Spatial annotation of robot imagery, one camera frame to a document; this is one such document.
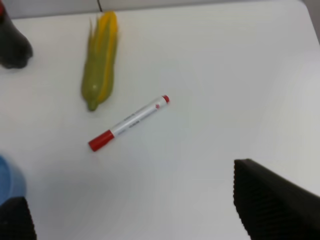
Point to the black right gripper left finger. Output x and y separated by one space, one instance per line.
16 221

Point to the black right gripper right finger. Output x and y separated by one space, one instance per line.
271 207

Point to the toy corn cob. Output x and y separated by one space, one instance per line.
98 74

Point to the cola bottle yellow cap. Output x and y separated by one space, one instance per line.
15 49

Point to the blue plastic bowl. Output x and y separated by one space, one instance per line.
12 180

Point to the red capped whiteboard marker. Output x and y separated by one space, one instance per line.
128 123

